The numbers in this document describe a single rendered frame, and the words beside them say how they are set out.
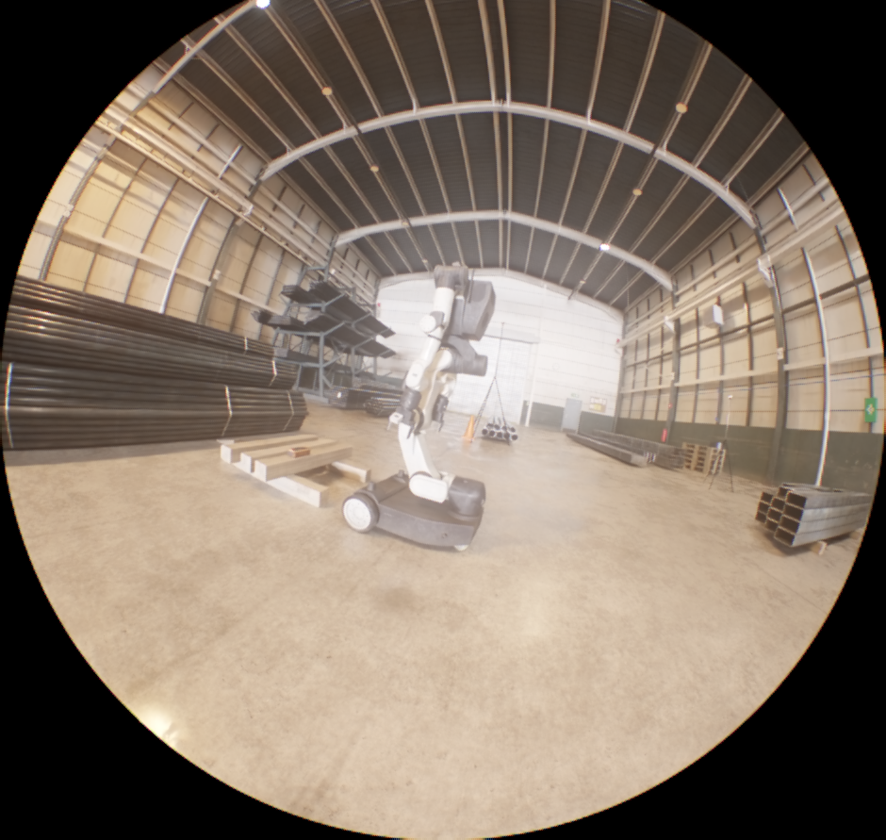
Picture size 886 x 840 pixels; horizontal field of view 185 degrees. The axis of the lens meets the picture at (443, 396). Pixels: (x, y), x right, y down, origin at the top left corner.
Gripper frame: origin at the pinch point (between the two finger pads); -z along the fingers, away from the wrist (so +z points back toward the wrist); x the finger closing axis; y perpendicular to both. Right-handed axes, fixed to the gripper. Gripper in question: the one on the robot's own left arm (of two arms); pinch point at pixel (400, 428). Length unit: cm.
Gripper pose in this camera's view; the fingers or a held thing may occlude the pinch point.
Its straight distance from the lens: 127.8
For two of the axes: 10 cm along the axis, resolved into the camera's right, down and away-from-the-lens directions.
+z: 3.6, -9.3, -0.6
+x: -8.8, -3.6, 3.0
